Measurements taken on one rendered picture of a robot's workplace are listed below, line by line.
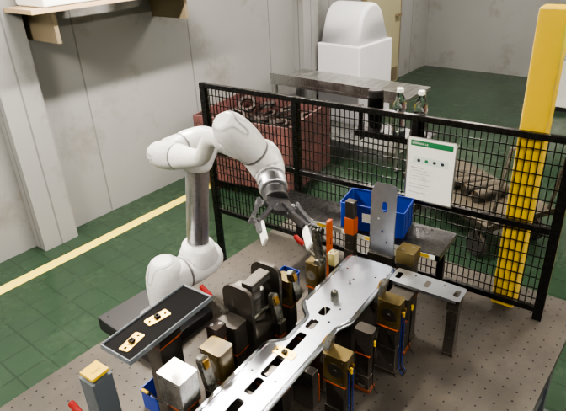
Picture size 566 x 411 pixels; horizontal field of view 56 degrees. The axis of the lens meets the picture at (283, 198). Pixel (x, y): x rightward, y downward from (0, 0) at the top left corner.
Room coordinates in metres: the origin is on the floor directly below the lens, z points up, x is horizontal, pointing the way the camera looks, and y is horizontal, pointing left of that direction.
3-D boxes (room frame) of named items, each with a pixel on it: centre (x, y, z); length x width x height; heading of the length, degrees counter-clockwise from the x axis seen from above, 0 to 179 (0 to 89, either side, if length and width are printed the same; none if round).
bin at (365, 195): (2.15, -0.43, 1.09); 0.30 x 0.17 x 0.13; 61
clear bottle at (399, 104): (2.32, -0.55, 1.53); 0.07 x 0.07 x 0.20
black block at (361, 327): (1.48, -0.29, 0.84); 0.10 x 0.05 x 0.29; 54
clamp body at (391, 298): (1.57, -0.40, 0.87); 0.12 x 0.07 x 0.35; 54
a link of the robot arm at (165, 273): (1.95, 0.54, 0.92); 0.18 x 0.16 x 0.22; 137
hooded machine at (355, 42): (6.70, -0.99, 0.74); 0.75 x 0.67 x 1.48; 140
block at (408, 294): (1.68, -0.46, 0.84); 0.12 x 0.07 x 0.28; 54
